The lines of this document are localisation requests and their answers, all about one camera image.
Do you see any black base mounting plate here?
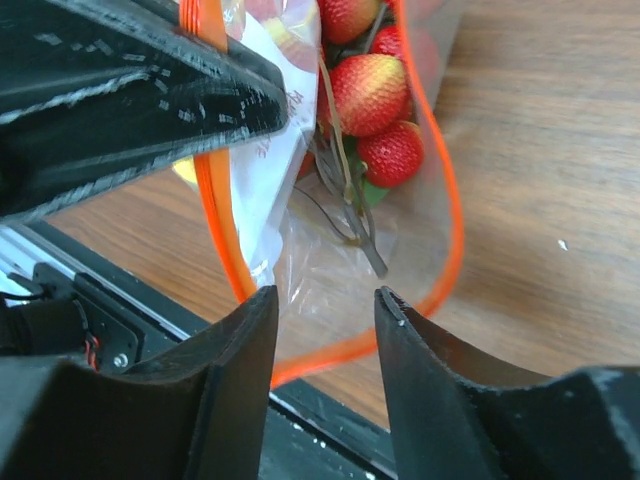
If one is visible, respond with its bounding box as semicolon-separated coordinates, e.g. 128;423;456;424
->
1;223;396;479

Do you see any clear zip top bag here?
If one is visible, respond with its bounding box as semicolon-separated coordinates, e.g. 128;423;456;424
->
173;1;464;386

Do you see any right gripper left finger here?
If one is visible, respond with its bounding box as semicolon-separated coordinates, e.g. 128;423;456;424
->
1;286;279;479

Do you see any red fake strawberry bunch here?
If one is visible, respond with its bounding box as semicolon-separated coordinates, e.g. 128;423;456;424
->
293;1;446;280

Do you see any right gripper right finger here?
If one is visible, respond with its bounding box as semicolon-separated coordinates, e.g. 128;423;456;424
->
374;287;639;479

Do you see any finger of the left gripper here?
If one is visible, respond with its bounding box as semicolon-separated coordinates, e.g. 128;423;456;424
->
1;1;288;223

